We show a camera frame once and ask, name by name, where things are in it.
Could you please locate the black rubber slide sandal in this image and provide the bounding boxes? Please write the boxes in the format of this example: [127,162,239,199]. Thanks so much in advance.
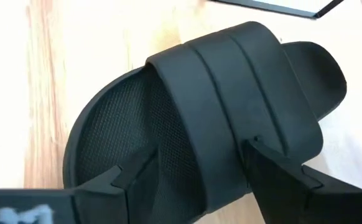
[62,21,348,224]

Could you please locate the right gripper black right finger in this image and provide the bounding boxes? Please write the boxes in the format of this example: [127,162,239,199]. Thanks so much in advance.
[243,136,362,224]

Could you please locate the wooden shelf with black frame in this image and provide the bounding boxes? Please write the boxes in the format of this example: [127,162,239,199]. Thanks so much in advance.
[208,0,346,20]

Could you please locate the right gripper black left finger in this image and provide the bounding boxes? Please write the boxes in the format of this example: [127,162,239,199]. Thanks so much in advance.
[0,146,160,224]

